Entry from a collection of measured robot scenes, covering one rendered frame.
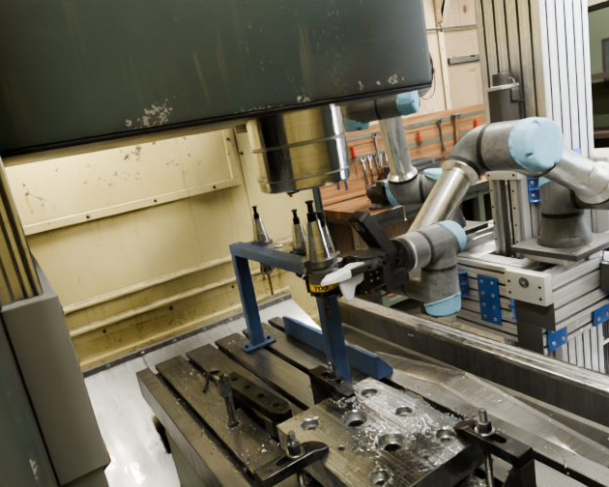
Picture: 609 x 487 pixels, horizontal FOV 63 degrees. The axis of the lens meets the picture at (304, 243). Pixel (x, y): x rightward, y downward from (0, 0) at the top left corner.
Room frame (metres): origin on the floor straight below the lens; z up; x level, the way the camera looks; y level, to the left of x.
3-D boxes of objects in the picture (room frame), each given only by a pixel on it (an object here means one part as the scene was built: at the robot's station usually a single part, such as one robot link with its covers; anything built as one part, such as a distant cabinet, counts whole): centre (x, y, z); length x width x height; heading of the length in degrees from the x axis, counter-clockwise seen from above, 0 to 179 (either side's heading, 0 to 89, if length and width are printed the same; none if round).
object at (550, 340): (1.49, -0.79, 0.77); 0.36 x 0.10 x 0.09; 117
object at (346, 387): (0.94, 0.00, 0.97); 0.13 x 0.03 x 0.15; 30
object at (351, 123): (1.47, -0.22, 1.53); 0.11 x 0.08 x 0.11; 64
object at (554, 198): (1.46, -0.79, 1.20); 0.13 x 0.12 x 0.14; 31
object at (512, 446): (0.68, -0.23, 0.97); 0.13 x 0.03 x 0.15; 30
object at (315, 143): (0.85, -0.02, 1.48); 0.16 x 0.16 x 0.12
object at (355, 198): (4.05, -1.28, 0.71); 2.21 x 0.95 x 1.43; 117
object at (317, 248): (0.85, -0.02, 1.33); 0.04 x 0.04 x 0.07
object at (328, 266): (0.85, -0.02, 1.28); 0.06 x 0.06 x 0.03
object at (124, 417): (1.42, 0.30, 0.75); 0.89 x 0.70 x 0.26; 120
